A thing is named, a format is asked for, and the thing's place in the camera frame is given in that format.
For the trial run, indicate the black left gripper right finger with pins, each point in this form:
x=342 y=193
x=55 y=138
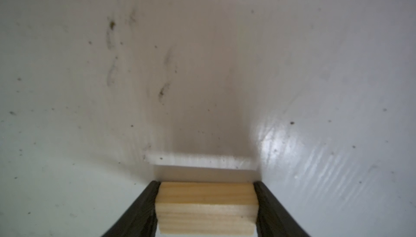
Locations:
x=273 y=220

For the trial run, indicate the natural wood block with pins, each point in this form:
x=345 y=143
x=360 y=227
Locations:
x=213 y=209

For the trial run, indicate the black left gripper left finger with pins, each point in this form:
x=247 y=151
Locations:
x=140 y=218

